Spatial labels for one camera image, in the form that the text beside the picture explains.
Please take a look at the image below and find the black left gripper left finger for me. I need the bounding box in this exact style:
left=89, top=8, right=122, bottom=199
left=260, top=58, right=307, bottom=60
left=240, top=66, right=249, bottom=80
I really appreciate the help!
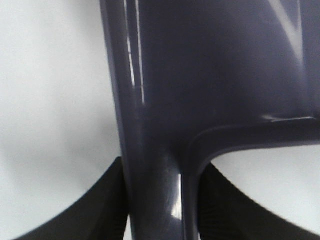
left=20, top=157, right=129, bottom=240

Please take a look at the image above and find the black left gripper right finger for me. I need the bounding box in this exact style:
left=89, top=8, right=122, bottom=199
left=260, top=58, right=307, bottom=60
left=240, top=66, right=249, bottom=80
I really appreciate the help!
left=198, top=163, right=320, bottom=240

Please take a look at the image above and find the purple plastic dustpan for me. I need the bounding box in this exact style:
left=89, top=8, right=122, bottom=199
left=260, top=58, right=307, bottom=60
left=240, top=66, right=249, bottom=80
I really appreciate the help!
left=100, top=0, right=320, bottom=240

